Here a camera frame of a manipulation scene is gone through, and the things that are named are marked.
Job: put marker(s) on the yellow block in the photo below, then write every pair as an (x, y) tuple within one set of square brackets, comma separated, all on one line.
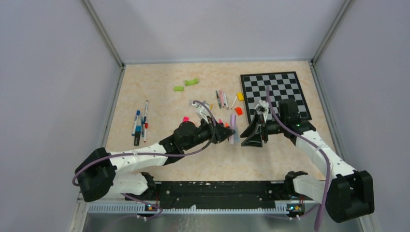
[(240, 96)]

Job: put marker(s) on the black blue marker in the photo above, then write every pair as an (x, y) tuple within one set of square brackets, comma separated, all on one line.
[(137, 135)]

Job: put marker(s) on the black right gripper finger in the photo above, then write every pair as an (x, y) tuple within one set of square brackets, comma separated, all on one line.
[(253, 141), (253, 127)]

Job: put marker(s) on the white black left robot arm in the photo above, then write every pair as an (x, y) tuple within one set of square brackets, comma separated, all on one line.
[(103, 172)]

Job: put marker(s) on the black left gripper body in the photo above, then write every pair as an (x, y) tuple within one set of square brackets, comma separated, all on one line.
[(207, 132)]

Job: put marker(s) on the pink translucent pen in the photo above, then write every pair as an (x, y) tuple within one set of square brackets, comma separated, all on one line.
[(221, 98)]

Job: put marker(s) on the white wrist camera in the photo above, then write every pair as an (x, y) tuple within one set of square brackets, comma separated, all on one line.
[(262, 108), (202, 110)]

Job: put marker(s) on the pink pastel highlighter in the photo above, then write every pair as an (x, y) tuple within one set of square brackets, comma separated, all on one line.
[(232, 125)]

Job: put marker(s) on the black grey chessboard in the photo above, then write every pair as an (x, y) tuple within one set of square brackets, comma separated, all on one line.
[(284, 85)]

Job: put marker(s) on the green block left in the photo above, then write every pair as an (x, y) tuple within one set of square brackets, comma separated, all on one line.
[(178, 88)]

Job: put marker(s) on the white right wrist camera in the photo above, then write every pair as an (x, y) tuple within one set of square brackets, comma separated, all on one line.
[(262, 108)]

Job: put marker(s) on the blue white marker far left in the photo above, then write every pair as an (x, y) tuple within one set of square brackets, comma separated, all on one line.
[(135, 122)]

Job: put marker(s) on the light blue highlighter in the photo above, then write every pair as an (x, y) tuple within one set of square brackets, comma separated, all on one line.
[(236, 136)]

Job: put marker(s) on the red white thin pen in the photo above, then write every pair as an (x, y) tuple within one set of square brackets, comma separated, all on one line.
[(145, 114)]

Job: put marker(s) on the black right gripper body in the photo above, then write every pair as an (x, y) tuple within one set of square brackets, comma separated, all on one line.
[(273, 127)]

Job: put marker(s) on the blue thin pen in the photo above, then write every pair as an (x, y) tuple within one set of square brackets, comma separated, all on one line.
[(143, 120)]

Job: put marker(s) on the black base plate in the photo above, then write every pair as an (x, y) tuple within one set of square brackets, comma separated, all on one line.
[(219, 194)]

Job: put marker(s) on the green block right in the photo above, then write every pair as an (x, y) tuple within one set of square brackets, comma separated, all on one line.
[(191, 82)]

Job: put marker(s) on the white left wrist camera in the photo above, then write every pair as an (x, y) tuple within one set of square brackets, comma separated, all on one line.
[(202, 110)]

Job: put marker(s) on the green block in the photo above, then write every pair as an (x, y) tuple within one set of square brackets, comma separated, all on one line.
[(178, 88), (191, 82)]

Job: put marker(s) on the orange red block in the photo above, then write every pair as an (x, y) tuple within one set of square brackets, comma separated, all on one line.
[(238, 111)]

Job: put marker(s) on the grey cap white marker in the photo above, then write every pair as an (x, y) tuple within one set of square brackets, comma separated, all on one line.
[(226, 101)]

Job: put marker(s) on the green thin pen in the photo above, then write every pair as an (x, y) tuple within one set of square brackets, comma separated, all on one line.
[(218, 99)]

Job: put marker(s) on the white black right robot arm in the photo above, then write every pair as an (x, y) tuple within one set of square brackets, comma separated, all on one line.
[(346, 192)]

